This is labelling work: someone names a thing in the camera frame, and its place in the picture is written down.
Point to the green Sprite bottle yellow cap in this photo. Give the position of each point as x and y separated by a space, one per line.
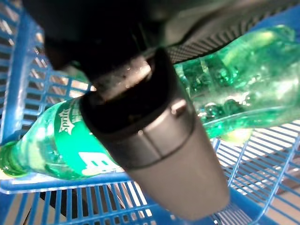
58 140
246 82

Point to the blue plastic shopping basket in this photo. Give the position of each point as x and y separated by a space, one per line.
16 93

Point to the robot right hand black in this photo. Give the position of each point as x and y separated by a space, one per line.
152 129

